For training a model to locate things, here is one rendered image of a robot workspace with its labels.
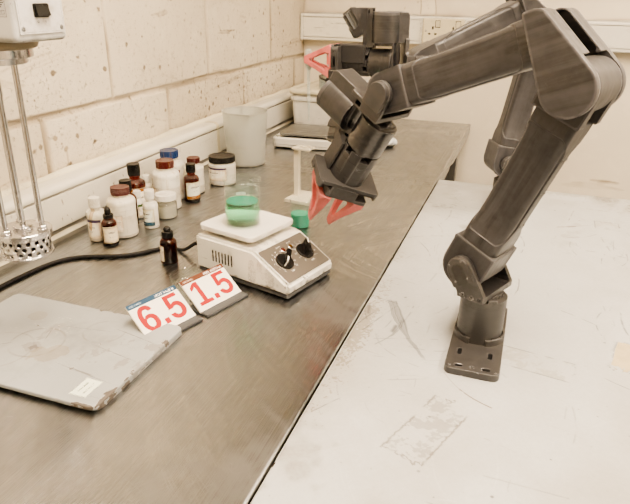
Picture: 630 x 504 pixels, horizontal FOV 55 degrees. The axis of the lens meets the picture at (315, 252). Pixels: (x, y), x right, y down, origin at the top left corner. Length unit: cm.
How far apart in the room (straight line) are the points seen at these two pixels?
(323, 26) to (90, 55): 124
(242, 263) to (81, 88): 58
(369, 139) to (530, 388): 40
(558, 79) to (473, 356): 37
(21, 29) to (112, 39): 76
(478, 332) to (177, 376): 41
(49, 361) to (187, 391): 19
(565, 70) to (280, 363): 49
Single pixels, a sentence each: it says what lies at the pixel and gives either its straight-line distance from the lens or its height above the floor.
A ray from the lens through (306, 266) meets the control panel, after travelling 101.
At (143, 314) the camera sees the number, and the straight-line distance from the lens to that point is 90.
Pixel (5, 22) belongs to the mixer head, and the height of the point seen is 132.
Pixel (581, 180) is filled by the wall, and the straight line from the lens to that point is 248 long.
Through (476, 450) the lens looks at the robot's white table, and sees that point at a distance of 71.
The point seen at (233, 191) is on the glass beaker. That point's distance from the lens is 100.
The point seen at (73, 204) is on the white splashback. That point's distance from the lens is 132.
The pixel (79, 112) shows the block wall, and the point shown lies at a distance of 139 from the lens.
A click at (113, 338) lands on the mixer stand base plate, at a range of 89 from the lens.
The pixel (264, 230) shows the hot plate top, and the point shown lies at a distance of 102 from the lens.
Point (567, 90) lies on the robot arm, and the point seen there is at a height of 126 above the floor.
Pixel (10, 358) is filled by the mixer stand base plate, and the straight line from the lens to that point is 89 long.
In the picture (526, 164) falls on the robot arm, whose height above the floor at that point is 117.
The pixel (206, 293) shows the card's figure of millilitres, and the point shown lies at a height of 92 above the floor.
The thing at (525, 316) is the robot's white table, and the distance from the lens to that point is 99.
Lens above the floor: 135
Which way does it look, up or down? 23 degrees down
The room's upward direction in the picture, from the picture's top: 1 degrees clockwise
